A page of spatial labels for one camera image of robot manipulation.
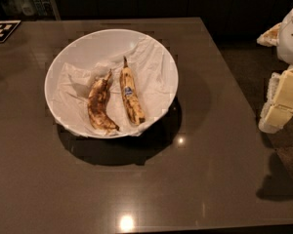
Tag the white bowl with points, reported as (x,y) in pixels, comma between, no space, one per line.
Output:
(88,49)

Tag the black white marker tag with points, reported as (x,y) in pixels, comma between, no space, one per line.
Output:
(7,27)

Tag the white paper towel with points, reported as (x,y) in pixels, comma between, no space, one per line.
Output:
(149,72)

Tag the banana with sticker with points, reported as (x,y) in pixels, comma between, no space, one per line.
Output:
(130,99)

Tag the left spotted banana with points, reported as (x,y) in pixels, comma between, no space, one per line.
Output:
(96,105)

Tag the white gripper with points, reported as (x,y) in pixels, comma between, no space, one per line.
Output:
(291,38)

